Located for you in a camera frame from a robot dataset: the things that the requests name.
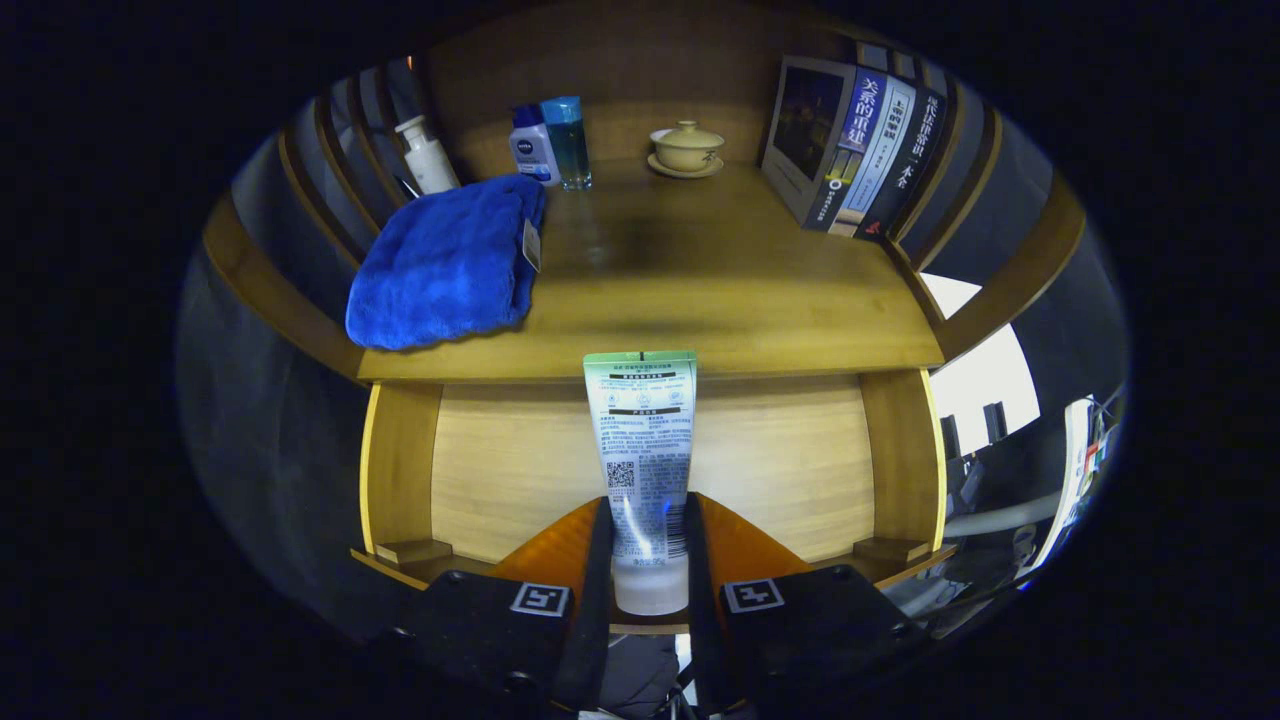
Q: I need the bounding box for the blue towel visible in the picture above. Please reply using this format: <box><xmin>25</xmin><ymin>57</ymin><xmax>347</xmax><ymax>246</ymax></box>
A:
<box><xmin>345</xmin><ymin>175</ymin><xmax>548</xmax><ymax>352</ymax></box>

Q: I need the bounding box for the black spine book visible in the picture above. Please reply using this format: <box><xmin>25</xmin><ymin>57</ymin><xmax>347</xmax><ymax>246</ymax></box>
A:
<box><xmin>855</xmin><ymin>92</ymin><xmax>949</xmax><ymax>242</ymax></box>

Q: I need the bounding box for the white green cosmetic tube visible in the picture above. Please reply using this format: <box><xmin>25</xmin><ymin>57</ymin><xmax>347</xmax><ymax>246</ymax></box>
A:
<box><xmin>583</xmin><ymin>350</ymin><xmax>698</xmax><ymax>616</ymax></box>

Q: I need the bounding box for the pale spine book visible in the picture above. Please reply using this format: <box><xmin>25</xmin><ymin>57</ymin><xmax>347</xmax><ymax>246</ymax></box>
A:
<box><xmin>828</xmin><ymin>82</ymin><xmax>919</xmax><ymax>239</ymax></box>

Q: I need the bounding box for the wooden drawer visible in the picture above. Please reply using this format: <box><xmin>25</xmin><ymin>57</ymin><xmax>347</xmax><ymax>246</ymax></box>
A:
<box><xmin>350</xmin><ymin>370</ymin><xmax>961</xmax><ymax>636</ymax></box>

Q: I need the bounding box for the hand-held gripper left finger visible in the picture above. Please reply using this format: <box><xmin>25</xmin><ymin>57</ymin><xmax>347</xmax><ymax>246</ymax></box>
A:
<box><xmin>390</xmin><ymin>495</ymin><xmax>616</xmax><ymax>716</ymax></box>

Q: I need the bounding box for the wooden countertop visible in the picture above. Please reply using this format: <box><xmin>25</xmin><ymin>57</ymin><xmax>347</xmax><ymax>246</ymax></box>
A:
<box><xmin>355</xmin><ymin>160</ymin><xmax>946</xmax><ymax>384</ymax></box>

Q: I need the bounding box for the beige lidded tea cup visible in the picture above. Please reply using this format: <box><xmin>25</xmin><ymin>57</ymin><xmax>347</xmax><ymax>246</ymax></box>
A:
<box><xmin>647</xmin><ymin>120</ymin><xmax>726</xmax><ymax>180</ymax></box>

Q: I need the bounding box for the white bottle with blue cap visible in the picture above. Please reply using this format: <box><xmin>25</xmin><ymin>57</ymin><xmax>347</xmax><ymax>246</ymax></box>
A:
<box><xmin>508</xmin><ymin>104</ymin><xmax>561</xmax><ymax>188</ymax></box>

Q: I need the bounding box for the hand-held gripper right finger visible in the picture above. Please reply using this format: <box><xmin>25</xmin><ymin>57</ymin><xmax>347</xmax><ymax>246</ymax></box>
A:
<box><xmin>684</xmin><ymin>492</ymin><xmax>936</xmax><ymax>716</ymax></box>

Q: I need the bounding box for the wooden cabinet frame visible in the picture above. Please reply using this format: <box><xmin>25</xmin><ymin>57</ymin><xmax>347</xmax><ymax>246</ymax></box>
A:
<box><xmin>200</xmin><ymin>5</ymin><xmax>1089</xmax><ymax>386</ymax></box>

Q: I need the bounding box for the person's dark trouser leg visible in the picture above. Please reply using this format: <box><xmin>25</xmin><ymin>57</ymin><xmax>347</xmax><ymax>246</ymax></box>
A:
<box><xmin>598</xmin><ymin>633</ymin><xmax>683</xmax><ymax>719</ymax></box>

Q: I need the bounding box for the white pump bottle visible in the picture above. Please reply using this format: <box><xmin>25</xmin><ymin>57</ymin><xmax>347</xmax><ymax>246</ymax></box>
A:
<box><xmin>394</xmin><ymin>114</ymin><xmax>461</xmax><ymax>196</ymax></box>

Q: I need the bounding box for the blue spine book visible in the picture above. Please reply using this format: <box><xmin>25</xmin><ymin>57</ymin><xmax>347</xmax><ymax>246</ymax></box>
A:
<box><xmin>760</xmin><ymin>55</ymin><xmax>891</xmax><ymax>233</ymax></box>

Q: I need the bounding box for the white desk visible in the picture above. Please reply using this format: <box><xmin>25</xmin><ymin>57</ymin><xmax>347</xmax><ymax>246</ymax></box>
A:
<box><xmin>945</xmin><ymin>395</ymin><xmax>1101</xmax><ymax>581</ymax></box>

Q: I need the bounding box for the teal transparent bottle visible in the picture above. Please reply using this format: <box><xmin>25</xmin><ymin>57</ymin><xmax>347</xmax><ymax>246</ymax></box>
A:
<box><xmin>540</xmin><ymin>96</ymin><xmax>593</xmax><ymax>192</ymax></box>

